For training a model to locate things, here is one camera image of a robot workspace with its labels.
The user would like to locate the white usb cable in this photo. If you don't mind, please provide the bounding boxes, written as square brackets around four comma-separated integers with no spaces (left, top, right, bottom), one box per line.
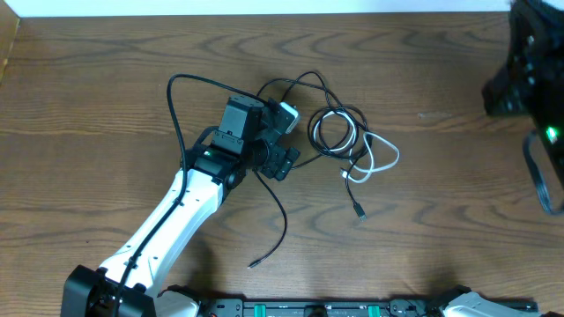
[311,109,401,185]

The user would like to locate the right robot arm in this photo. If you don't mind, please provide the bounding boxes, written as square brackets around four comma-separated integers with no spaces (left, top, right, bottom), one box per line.
[481,0,563,181]

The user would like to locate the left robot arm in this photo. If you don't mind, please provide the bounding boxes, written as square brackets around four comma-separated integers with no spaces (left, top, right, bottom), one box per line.
[61,95,300,316]

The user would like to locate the left camera cable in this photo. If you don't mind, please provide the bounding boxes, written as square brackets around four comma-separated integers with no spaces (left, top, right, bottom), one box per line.
[112,73,270,317]

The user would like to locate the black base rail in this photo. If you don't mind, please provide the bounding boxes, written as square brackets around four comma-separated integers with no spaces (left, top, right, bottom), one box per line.
[149,298,541,317]

